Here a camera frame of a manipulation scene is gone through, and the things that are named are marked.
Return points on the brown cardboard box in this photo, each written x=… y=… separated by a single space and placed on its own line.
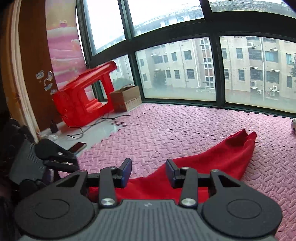
x=125 y=98

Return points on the green window frame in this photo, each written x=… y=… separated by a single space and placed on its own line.
x=228 y=54

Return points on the red garment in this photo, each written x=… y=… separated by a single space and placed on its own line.
x=231 y=156

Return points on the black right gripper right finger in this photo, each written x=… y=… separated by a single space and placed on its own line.
x=186 y=179

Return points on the red plastic stool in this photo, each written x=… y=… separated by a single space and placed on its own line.
x=72 y=102

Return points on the pink patterned curtain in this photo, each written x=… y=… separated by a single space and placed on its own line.
x=65 y=50

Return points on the pink foam puzzle mat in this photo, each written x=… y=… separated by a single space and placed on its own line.
x=152 y=133

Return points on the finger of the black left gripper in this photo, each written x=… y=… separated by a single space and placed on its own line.
x=60 y=166
x=48 y=150

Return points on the smartphone on floor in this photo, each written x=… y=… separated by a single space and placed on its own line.
x=76 y=148

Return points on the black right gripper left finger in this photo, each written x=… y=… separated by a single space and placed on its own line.
x=110 y=179

